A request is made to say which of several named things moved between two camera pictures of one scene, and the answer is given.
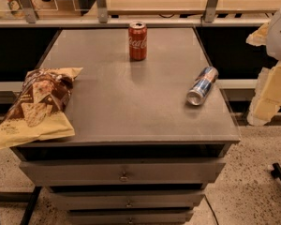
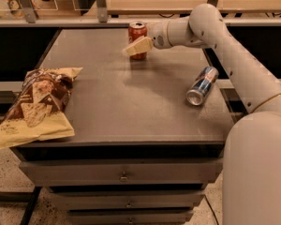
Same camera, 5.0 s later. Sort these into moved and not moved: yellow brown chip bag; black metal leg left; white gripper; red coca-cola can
Moved: white gripper
Not moved: yellow brown chip bag; black metal leg left; red coca-cola can
